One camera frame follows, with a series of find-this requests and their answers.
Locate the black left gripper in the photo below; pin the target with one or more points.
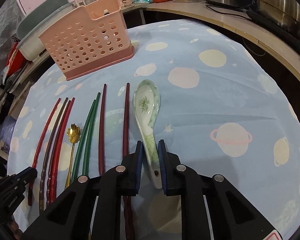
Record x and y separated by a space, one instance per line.
12 188

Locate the green chopstick left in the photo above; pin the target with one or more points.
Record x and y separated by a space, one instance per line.
81 144

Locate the green chopstick right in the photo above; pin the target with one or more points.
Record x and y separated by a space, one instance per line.
86 161

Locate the green chopstick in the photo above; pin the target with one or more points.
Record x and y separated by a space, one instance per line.
81 144
86 161

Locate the blue planet pattern tablecloth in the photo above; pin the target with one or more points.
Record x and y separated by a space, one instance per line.
220 112

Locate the dark red chopstick left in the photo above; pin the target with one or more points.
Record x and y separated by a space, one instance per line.
101 154

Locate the brown chopstick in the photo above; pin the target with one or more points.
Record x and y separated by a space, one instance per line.
47 157

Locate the dark red chopstick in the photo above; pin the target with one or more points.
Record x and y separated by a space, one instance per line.
128 213
101 154

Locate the pink perforated utensil basket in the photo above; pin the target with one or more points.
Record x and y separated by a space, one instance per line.
88 38

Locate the dark red chopstick right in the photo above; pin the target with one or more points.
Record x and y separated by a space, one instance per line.
128 213

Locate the white container green lid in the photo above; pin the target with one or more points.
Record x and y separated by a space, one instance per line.
37 22

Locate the gold flower spoon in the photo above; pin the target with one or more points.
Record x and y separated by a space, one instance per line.
74 134

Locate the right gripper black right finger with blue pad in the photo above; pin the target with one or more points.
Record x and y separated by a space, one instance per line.
203 207

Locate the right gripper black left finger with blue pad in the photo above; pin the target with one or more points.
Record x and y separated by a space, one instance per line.
120 181

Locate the red chopstick middle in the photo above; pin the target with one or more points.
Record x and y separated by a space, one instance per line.
54 150

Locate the stainless steel pot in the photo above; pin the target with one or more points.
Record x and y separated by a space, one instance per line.
285 13

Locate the red chopstick far left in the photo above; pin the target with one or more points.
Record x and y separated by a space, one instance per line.
38 149

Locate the white green ceramic spoon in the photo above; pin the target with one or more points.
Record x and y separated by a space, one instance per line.
146 105

